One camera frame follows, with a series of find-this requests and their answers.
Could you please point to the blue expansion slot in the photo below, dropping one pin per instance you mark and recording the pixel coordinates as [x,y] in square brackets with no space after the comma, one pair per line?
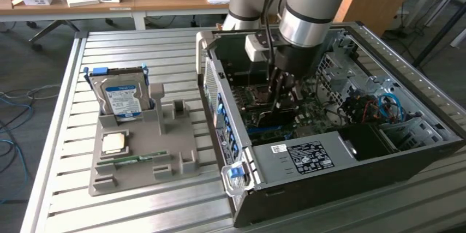
[266,130]

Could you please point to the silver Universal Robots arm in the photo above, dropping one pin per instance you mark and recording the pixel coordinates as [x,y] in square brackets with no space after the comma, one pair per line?
[309,3]

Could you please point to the CPU socket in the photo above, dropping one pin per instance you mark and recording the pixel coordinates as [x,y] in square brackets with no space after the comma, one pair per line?
[257,95]

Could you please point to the grey plastic parts rack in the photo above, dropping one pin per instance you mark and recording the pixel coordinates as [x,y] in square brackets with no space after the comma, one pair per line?
[146,140]

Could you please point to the black graphics card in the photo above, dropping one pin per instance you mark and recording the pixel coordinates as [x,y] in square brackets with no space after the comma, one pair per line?
[281,118]

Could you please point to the grey power supply unit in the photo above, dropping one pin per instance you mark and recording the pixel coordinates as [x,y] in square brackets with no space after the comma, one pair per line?
[277,167]

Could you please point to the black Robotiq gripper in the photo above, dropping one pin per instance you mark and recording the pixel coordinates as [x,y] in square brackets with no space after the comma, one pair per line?
[296,58]

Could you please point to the blue case latch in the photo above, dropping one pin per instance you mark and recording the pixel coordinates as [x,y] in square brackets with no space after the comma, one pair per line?
[234,173]

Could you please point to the green RAM stick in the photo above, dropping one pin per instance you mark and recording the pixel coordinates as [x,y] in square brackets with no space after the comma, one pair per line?
[135,158]

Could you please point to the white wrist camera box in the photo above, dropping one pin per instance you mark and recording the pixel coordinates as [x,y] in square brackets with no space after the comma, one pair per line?
[257,48]

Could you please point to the CPU chip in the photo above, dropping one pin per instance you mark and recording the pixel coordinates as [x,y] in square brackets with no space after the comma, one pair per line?
[113,143]

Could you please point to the open black PC case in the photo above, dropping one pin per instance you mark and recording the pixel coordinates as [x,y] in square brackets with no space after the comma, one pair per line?
[328,186]

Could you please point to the green motherboard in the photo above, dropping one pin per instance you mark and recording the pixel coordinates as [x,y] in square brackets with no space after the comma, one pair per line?
[309,113]

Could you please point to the hard disk in blue carrier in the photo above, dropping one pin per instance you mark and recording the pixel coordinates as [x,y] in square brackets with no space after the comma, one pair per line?
[122,99]

